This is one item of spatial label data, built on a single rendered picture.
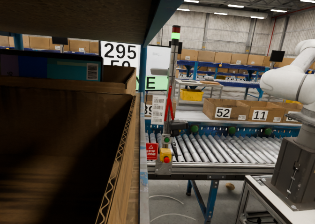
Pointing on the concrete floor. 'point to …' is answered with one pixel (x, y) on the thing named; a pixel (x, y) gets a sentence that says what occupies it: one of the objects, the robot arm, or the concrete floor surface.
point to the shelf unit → (31, 23)
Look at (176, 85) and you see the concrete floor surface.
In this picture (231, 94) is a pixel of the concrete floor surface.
